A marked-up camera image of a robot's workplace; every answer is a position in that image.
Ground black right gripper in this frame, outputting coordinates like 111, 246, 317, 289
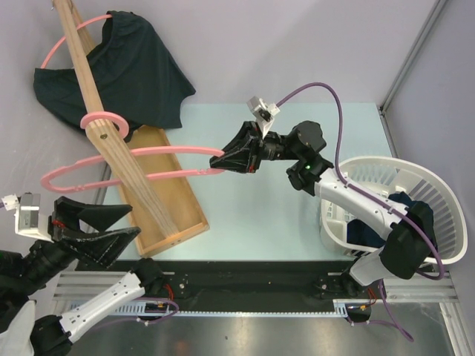
209, 122, 301, 174

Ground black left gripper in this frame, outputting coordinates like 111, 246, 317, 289
13, 194, 143, 294

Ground pink plastic hanger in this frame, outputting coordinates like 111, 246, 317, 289
40, 111, 223, 194

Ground navy blue shorts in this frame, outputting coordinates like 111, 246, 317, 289
347, 191, 439, 249

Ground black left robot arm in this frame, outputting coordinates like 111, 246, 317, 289
1, 193, 164, 355

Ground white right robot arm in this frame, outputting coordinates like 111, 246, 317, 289
209, 121, 439, 297

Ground dark green shorts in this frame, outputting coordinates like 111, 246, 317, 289
33, 10, 196, 131

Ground pink hanger with green shorts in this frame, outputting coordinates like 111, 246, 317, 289
40, 13, 112, 69

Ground wooden rack base tray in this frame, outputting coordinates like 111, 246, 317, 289
118, 126, 209, 257

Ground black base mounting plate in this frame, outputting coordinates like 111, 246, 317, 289
151, 260, 376, 314

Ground white laundry basket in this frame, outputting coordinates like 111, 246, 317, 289
315, 156, 468, 267

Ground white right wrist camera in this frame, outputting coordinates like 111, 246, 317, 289
247, 96, 280, 138

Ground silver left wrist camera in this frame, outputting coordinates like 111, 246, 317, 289
1, 193, 52, 242

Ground aluminium rail with cable duct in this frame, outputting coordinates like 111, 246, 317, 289
51, 272, 457, 318

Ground wooden rack post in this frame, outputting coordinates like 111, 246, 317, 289
53, 1, 178, 236

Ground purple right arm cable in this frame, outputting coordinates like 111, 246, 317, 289
276, 83, 446, 342

